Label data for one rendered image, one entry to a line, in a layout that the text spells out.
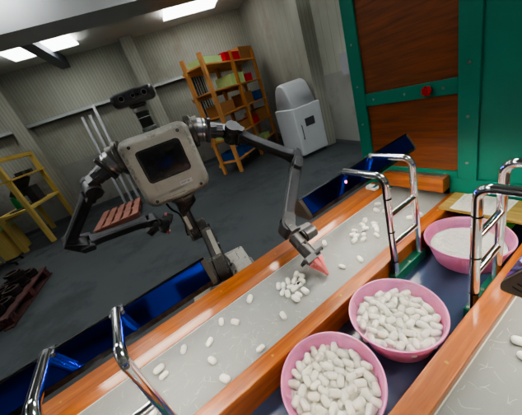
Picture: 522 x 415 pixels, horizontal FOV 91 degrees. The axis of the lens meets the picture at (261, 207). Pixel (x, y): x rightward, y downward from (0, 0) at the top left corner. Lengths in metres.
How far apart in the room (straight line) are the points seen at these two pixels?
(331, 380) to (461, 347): 0.33
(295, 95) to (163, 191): 4.12
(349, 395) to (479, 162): 1.04
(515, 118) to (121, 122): 7.60
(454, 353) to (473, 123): 0.87
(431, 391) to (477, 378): 0.12
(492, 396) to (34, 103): 8.45
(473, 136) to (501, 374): 0.86
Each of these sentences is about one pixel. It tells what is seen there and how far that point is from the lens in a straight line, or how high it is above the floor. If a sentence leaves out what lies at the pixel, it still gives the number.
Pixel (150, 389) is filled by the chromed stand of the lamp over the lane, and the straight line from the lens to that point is 0.68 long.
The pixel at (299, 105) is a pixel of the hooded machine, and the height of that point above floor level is 0.96.
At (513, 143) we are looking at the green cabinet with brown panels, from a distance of 1.35.
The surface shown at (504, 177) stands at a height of 1.07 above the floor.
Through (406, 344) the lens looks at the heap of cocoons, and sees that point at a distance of 0.89.
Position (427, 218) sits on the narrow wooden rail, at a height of 0.76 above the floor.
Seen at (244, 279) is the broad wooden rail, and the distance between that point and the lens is 1.16.
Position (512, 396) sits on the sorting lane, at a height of 0.74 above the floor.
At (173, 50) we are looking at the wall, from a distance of 8.07.
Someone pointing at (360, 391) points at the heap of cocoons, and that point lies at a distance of 0.83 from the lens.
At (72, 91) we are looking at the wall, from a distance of 8.14.
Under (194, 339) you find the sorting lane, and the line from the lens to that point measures 1.09.
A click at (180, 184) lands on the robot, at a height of 1.18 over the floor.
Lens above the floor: 1.47
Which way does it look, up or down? 24 degrees down
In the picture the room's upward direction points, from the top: 20 degrees counter-clockwise
